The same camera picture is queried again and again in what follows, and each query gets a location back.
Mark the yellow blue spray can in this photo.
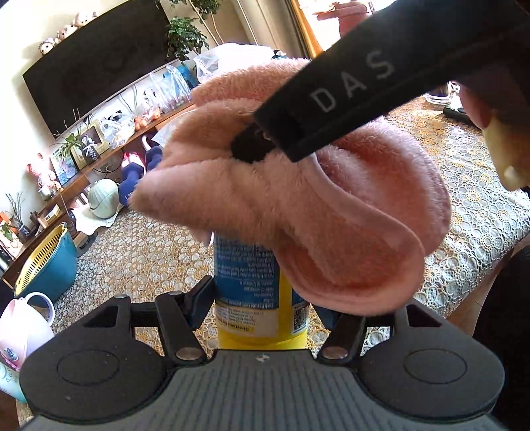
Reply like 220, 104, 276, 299
214, 236, 309, 350

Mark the person's hand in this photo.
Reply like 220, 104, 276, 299
458, 65, 529, 191

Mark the black remote control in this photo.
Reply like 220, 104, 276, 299
443, 106, 474, 127

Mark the blue dumbbell right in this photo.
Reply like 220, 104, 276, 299
145, 146, 163, 171

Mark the blue dumbbell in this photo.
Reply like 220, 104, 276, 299
119, 162, 145, 207
145, 146, 163, 171

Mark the blue dumbbell left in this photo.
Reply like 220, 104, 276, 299
119, 162, 145, 207

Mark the green potted tree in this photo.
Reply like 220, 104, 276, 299
155, 0, 224, 61

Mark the white cloth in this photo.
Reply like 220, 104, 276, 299
73, 204, 124, 236

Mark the teal yellow colander basket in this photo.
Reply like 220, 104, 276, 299
14, 223, 77, 303

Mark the grey green round bowl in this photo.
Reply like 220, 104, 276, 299
88, 179, 120, 219

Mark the framed photo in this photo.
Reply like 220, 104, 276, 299
70, 124, 110, 170

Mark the pink purple lidded mug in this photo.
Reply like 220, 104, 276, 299
0, 291, 56, 403

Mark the small potted plant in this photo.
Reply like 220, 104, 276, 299
55, 109, 99, 165

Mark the wooden tv console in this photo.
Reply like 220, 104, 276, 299
2, 102, 194, 290

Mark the black wall television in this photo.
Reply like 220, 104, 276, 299
24, 1, 169, 134

